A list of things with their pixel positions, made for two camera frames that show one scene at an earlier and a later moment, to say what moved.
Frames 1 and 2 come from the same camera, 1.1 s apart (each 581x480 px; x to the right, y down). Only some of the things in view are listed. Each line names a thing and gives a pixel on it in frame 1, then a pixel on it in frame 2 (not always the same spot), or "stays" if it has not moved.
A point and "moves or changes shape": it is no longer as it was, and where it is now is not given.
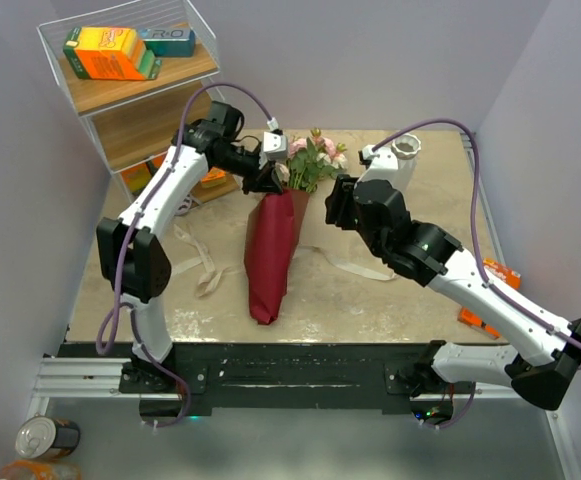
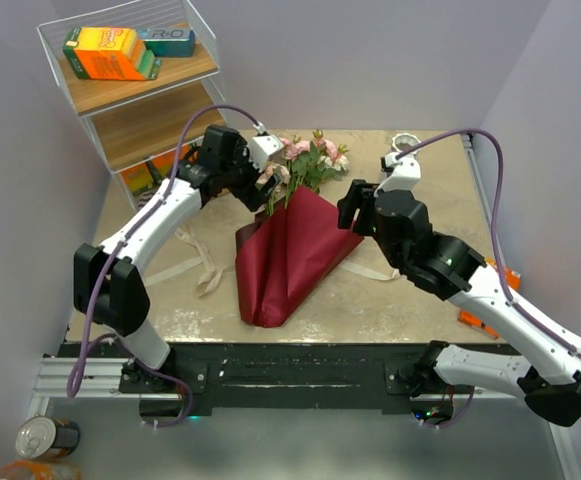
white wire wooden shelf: [141, 79] stays
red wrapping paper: [272, 227] moves or changes shape
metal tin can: [42, 437] stays
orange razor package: [475, 322] stays
